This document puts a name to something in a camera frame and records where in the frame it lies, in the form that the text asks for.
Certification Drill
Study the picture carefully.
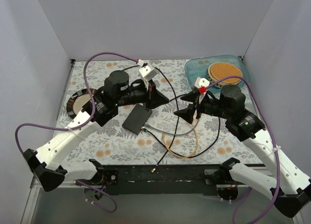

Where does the aluminium frame rail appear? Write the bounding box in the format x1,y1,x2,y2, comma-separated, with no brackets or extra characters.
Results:
20,180,304,224

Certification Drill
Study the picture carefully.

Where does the grey ethernet cable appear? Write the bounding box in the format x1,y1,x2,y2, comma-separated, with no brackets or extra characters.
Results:
143,117,201,137

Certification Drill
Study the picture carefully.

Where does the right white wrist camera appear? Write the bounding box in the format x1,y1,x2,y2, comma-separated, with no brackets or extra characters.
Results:
191,77,210,104

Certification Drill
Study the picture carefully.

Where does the floral tablecloth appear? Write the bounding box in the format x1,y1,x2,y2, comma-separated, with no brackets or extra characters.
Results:
65,59,260,165

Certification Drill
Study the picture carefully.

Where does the black rimmed plate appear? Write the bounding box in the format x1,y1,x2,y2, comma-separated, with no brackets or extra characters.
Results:
66,89,90,119

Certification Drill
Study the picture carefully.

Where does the yellow ethernet cable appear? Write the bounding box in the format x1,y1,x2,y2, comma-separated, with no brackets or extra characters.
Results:
162,123,199,158

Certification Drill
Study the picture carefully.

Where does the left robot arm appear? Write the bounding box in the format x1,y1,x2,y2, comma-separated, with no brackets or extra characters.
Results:
23,70,169,191

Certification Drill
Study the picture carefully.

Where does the black ethernet cable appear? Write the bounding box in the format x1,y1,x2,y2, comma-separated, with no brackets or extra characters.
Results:
121,65,221,159

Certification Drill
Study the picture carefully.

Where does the black network switch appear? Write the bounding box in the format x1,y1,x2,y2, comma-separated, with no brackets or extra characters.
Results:
122,104,153,135

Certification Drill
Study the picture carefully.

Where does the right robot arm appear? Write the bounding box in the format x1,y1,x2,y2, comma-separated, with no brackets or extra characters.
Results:
174,85,311,218

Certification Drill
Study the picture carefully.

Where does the black braided cable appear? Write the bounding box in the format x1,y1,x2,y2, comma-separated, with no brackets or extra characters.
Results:
155,97,188,167

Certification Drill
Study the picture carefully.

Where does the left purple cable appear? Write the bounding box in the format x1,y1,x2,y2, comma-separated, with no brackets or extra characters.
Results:
14,52,146,154

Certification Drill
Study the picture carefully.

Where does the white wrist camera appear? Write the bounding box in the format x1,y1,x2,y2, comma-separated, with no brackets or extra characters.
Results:
137,59,158,90
191,77,210,104

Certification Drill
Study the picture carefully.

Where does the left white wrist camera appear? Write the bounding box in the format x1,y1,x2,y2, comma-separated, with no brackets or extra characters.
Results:
137,59,158,90

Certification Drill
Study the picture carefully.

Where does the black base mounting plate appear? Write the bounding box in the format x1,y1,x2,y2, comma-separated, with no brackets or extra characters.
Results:
80,163,243,195

